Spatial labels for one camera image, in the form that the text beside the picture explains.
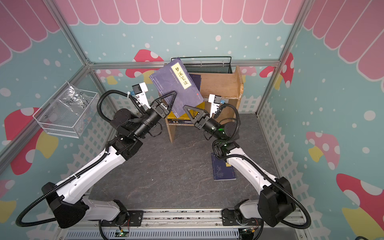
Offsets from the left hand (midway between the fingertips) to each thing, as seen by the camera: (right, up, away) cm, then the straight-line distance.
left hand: (178, 97), depth 54 cm
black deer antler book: (-3, -7, +30) cm, 31 cm away
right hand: (+2, -4, +2) cm, 5 cm away
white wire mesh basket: (-58, -5, +20) cm, 62 cm away
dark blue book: (+21, -37, +35) cm, 56 cm away
